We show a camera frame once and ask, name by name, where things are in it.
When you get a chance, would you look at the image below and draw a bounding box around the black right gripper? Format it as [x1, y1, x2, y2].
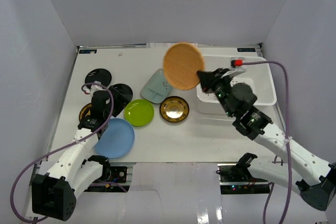
[196, 69, 234, 119]

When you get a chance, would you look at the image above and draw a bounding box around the black round plate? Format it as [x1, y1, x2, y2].
[85, 68, 112, 87]
[109, 83, 133, 117]

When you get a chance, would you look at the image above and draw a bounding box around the woven bamboo round tray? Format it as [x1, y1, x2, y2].
[163, 42, 205, 90]

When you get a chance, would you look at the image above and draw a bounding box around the light blue round plate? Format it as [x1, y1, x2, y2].
[94, 118, 135, 159]

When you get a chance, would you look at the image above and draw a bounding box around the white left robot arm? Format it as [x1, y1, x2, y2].
[31, 86, 131, 221]

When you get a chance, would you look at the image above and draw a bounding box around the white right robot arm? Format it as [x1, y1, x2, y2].
[197, 68, 335, 211]

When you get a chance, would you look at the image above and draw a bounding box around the white plastic bin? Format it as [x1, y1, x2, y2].
[196, 55, 277, 115]

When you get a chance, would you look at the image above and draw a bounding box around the lime green round plate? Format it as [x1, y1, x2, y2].
[124, 99, 154, 127]

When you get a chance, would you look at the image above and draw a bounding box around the pale blue rectangular divided plate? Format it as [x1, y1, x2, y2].
[140, 68, 173, 104]

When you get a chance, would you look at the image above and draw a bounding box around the yellow patterned plate left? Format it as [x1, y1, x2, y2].
[78, 103, 92, 122]

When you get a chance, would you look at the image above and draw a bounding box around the yellow patterned plate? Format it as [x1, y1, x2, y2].
[159, 96, 190, 123]
[78, 103, 92, 122]

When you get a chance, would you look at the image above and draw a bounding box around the yellow patterned plate right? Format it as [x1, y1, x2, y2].
[159, 96, 190, 123]

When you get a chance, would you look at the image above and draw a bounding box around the right blue table label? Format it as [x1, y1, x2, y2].
[237, 48, 256, 52]

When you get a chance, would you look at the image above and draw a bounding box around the blue table label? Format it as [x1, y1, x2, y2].
[237, 48, 256, 52]
[78, 49, 97, 54]

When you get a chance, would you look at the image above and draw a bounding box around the white paper sheet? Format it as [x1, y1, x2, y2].
[146, 41, 198, 48]

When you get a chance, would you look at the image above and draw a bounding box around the left blue table label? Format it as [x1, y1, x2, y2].
[78, 49, 97, 54]

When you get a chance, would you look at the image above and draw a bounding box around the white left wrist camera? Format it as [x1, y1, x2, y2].
[83, 81, 104, 97]

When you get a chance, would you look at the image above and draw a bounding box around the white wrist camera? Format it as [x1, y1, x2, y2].
[83, 81, 104, 97]
[229, 57, 246, 78]

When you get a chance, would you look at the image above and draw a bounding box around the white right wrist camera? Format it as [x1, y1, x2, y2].
[229, 57, 246, 78]

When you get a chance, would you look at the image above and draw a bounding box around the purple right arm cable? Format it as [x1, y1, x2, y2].
[236, 60, 293, 224]

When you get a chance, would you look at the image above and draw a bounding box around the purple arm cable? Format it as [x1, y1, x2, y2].
[9, 82, 115, 222]
[236, 60, 293, 224]

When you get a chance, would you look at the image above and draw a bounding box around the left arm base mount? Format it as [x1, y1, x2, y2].
[86, 166, 129, 193]

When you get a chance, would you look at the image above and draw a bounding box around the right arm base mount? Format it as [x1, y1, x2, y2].
[216, 164, 270, 195]

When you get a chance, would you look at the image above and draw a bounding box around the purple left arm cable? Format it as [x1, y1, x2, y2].
[9, 82, 115, 222]

